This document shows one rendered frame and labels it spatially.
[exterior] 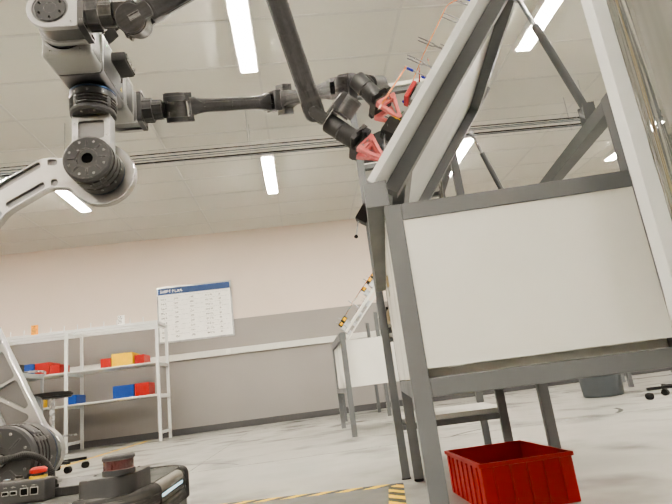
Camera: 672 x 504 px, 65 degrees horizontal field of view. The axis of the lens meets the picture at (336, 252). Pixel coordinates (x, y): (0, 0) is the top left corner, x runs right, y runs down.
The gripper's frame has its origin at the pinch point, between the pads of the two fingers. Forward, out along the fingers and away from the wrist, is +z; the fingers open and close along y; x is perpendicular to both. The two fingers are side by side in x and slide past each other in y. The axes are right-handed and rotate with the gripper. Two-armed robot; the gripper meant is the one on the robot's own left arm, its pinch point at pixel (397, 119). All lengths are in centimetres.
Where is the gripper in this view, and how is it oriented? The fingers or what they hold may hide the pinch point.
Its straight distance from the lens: 163.2
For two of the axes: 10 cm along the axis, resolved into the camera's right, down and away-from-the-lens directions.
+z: 6.0, 7.2, -3.5
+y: -0.4, 4.6, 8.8
